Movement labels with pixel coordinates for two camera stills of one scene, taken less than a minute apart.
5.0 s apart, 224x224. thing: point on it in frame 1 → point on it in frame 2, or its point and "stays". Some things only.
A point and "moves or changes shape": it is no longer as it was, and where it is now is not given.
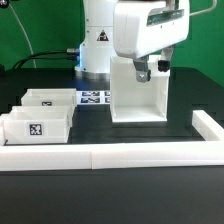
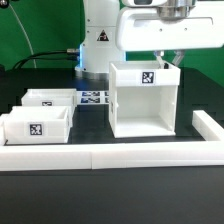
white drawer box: x=50 y=97 stays
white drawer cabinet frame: x=134 y=101 moves or changes shape
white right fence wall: x=209 y=128 stays
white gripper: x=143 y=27 → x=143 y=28
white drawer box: x=38 y=124 stays
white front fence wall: x=82 y=157 stays
